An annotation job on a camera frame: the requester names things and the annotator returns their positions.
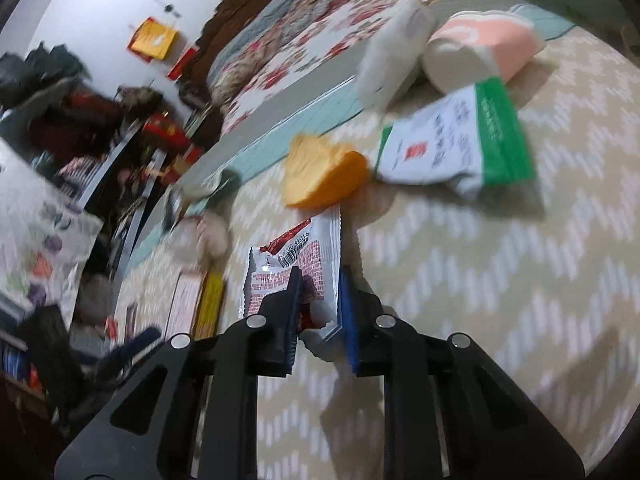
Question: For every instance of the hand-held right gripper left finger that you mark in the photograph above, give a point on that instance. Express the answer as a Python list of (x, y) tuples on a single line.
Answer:
[(294, 305)]

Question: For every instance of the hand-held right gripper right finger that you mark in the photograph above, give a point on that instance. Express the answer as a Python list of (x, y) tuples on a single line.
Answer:
[(346, 320)]

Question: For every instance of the red and white snack wrapper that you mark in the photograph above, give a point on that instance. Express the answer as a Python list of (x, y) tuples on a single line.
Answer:
[(320, 260)]

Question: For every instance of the yellow cardboard box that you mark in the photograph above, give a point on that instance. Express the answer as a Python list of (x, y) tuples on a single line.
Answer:
[(210, 305)]

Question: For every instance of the orange snack packet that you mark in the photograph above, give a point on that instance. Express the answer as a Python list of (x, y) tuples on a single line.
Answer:
[(325, 175)]

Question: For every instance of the white and green packet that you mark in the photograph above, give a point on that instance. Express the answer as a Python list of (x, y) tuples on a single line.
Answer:
[(440, 140)]

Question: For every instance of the crumpled clear plastic bag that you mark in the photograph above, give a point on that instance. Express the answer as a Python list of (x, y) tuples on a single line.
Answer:
[(200, 240)]

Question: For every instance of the beige zigzag mat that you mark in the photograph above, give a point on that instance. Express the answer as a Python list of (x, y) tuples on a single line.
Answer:
[(475, 285)]

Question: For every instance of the red box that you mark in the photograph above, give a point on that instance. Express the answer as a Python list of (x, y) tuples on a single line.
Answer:
[(167, 132)]

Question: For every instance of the floral quilt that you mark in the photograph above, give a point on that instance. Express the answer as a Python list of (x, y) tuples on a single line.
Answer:
[(310, 35)]

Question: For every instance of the white floral cloth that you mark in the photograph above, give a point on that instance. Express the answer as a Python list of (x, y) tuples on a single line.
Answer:
[(35, 220)]

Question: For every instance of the white plastic bottle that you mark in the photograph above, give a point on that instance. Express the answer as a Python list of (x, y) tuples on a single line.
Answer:
[(395, 45)]

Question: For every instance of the dark wooden headboard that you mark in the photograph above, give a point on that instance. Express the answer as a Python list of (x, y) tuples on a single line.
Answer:
[(235, 5)]

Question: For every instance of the pink and white tissue pack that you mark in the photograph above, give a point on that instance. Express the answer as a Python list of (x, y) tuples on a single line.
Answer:
[(490, 40)]

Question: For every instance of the pile of dark clothes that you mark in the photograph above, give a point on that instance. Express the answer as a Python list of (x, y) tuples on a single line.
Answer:
[(55, 95)]

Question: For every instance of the red wall decoration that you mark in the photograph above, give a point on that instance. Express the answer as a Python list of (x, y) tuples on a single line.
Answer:
[(182, 62)]

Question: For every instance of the yellow box on wall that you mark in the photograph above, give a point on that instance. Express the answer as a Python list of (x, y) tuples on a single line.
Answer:
[(152, 39)]

